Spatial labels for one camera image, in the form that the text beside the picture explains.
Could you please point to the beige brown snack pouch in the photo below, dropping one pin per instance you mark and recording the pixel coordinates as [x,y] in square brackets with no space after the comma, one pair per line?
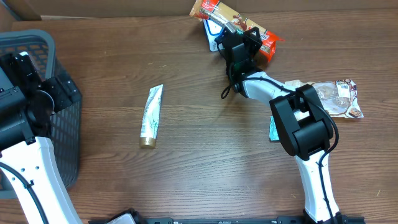
[339,98]

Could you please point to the red orange spaghetti pack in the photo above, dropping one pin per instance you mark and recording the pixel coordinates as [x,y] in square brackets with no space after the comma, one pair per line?
[221,14]

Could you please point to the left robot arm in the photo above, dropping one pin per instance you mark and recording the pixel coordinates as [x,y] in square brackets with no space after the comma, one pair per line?
[32,171]

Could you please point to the green teal snack packet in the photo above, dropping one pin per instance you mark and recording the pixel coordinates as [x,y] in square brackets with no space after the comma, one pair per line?
[273,134]

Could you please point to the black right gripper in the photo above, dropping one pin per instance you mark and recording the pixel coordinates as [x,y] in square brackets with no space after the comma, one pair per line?
[252,39]

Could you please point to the grey plastic shopping basket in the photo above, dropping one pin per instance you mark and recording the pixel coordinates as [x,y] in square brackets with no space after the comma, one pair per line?
[39,98]

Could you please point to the white cream tube gold cap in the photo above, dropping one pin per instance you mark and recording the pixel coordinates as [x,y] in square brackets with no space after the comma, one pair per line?
[151,118]

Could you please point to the white barcode scanner box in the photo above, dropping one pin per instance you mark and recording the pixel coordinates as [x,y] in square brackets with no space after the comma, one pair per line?
[212,31]

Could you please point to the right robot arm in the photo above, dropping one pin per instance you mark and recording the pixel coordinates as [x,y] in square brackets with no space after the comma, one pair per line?
[303,125]

